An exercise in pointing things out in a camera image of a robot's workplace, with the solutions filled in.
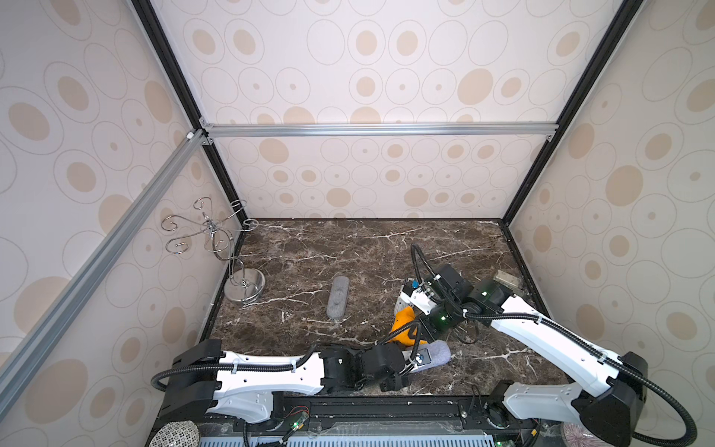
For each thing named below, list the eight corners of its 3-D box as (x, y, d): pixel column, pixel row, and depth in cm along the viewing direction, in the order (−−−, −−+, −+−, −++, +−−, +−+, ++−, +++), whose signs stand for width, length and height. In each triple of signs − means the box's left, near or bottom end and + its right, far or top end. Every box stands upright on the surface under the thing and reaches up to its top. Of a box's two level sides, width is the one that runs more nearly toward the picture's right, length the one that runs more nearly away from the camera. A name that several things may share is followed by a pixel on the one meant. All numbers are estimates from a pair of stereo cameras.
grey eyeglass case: (326, 318, 93) (325, 313, 91) (333, 280, 103) (332, 275, 100) (345, 319, 93) (344, 315, 90) (350, 281, 103) (350, 276, 100)
